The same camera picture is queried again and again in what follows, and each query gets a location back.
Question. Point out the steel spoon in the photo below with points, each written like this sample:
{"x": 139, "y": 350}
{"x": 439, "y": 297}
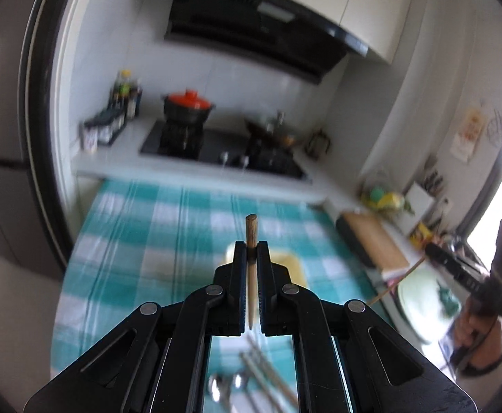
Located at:
{"x": 219, "y": 387}
{"x": 245, "y": 396}

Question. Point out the yellow green fruit bag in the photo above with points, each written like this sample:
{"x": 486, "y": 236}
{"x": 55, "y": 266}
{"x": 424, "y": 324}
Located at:
{"x": 379, "y": 199}

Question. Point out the white knife block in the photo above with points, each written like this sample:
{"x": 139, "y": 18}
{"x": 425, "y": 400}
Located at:
{"x": 418, "y": 203}

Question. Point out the wooden chopstick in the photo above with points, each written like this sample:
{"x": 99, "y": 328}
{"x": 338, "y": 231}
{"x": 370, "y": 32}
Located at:
{"x": 271, "y": 374}
{"x": 252, "y": 239}
{"x": 396, "y": 282}
{"x": 270, "y": 394}

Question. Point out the wok with glass lid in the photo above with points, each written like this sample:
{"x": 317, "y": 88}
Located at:
{"x": 274, "y": 129}

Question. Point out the black gas stove top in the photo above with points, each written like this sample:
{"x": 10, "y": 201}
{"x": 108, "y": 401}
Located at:
{"x": 252, "y": 151}

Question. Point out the black range hood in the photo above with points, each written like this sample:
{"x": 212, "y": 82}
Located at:
{"x": 280, "y": 33}

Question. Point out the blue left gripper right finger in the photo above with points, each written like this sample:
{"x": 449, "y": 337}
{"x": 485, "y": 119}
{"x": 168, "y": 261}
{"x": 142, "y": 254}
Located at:
{"x": 266, "y": 288}

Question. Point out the person's right hand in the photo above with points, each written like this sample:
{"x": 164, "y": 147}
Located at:
{"x": 468, "y": 326}

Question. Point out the black clay pot red lid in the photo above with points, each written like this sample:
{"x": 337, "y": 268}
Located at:
{"x": 186, "y": 108}

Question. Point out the spice jar rack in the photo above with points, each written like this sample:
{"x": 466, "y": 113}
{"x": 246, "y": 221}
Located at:
{"x": 102, "y": 129}

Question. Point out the cream utensil holder box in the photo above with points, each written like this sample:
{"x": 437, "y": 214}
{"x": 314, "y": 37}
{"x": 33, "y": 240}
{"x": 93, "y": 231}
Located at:
{"x": 281, "y": 257}

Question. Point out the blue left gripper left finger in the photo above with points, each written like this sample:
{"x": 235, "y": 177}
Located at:
{"x": 237, "y": 289}

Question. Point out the wall calendar hanging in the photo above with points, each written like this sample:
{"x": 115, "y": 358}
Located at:
{"x": 468, "y": 133}

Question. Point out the sauce bottles group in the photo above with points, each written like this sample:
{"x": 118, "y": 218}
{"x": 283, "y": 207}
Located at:
{"x": 126, "y": 94}

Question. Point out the teal plaid tablecloth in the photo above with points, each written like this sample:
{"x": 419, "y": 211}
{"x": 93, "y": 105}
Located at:
{"x": 142, "y": 242}

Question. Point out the wooden cutting board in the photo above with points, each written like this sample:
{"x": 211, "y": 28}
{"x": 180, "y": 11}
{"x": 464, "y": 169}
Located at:
{"x": 369, "y": 241}

